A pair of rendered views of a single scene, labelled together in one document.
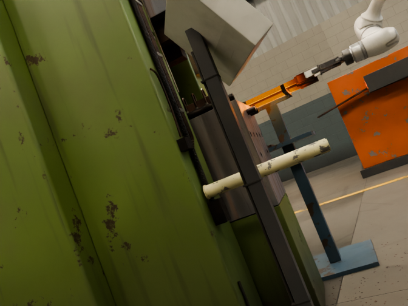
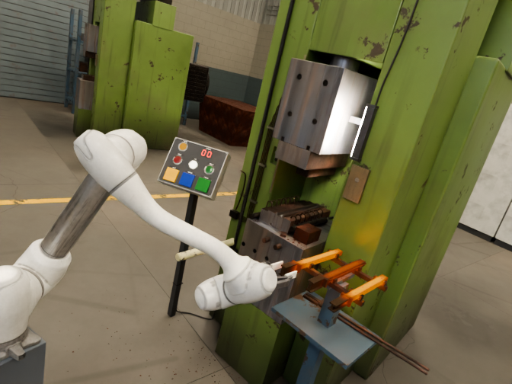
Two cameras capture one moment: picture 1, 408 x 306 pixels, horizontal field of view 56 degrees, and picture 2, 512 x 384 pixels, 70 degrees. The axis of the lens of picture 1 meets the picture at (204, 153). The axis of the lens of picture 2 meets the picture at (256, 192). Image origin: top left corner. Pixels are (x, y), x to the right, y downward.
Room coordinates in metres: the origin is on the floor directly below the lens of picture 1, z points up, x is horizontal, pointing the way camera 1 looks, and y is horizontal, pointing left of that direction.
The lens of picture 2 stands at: (2.20, -1.91, 1.66)
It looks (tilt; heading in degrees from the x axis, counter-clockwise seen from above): 18 degrees down; 112
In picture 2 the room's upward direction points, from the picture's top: 14 degrees clockwise
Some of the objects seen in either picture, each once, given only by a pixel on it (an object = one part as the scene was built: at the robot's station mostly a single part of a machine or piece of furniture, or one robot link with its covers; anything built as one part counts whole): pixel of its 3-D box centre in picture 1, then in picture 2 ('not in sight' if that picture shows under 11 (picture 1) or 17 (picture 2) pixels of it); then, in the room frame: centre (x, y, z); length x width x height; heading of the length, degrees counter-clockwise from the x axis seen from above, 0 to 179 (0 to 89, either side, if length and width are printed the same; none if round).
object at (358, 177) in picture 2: (193, 61); (356, 184); (1.99, -0.13, 1.27); 0.09 x 0.02 x 0.17; 165
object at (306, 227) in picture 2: not in sight; (307, 233); (1.84, -0.16, 0.95); 0.12 x 0.09 x 0.07; 75
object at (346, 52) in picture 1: (342, 59); not in sight; (1.84, -0.79, 0.96); 0.09 x 0.08 x 0.07; 70
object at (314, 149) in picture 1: (265, 169); (207, 249); (1.30, -0.17, 0.62); 0.44 x 0.05 x 0.05; 75
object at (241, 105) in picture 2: not in sight; (237, 122); (-1.91, 6.12, 0.43); 1.89 x 1.20 x 0.85; 155
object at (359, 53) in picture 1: (357, 52); not in sight; (1.82, -0.85, 0.96); 0.09 x 0.06 x 0.09; 160
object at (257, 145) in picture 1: (206, 173); (292, 258); (1.77, 0.02, 0.69); 0.56 x 0.38 x 0.45; 75
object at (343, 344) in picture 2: (286, 143); (325, 324); (2.09, -0.44, 0.69); 0.40 x 0.30 x 0.02; 162
